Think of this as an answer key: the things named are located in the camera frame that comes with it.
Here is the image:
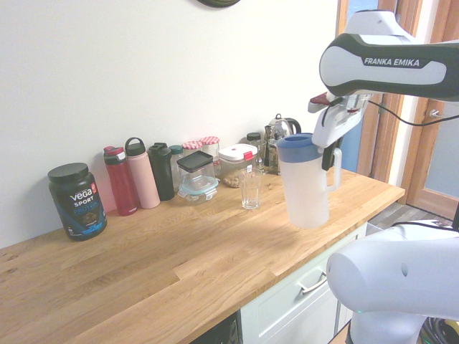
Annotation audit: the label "red water bottle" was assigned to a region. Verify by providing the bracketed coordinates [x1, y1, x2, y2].
[103, 145, 138, 217]

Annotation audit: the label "clear container black square lid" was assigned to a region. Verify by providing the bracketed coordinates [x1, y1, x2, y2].
[176, 150, 216, 191]

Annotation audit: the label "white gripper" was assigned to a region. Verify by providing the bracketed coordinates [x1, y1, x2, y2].
[311, 93, 371, 171]

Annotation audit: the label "pink bottle with black cap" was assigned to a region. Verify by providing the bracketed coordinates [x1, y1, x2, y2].
[124, 136, 161, 210]

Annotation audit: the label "clear drinking glass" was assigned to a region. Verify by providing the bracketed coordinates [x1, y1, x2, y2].
[238, 168, 264, 211]

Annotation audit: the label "black camera cable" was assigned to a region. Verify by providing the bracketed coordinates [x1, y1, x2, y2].
[367, 99, 459, 127]

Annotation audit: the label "glass container teal clip lid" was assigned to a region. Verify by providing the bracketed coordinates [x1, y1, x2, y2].
[177, 177, 220, 206]

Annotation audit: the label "metal drawer handle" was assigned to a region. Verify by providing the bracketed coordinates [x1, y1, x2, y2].
[296, 269, 329, 295]

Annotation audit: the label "black shaker bottle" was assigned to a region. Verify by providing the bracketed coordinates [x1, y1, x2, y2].
[147, 142, 176, 202]

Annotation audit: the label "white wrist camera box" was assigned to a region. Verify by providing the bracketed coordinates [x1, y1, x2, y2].
[307, 92, 338, 115]

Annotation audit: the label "black round wall object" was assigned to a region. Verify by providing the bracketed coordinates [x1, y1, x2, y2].
[196, 0, 242, 8]

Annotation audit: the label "clear glass mug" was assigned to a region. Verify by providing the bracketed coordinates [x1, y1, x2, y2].
[255, 139, 269, 175]

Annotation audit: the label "wooden door with glass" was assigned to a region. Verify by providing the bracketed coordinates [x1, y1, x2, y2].
[336, 0, 459, 221]

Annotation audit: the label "cereal container white red lid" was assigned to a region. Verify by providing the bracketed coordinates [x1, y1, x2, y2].
[217, 145, 259, 189]

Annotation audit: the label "translucent pitcher with blue lid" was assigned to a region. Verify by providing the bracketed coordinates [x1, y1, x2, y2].
[275, 133, 343, 229]

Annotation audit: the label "pale green cabinet drawer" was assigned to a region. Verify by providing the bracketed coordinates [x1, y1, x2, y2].
[239, 224, 369, 344]

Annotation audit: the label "stainless steel electric kettle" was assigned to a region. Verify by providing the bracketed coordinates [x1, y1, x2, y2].
[274, 113, 303, 139]

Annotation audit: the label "coiled floor cables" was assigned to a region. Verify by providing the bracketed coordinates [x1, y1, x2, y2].
[419, 315, 459, 344]

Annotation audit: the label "black dishwasher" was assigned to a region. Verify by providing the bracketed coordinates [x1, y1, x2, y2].
[189, 310, 242, 344]

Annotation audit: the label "black Vega protein tub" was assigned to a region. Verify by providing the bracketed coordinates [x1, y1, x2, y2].
[47, 162, 109, 242]

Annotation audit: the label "jar with green lid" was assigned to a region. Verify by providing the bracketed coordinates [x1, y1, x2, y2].
[169, 144, 186, 166]

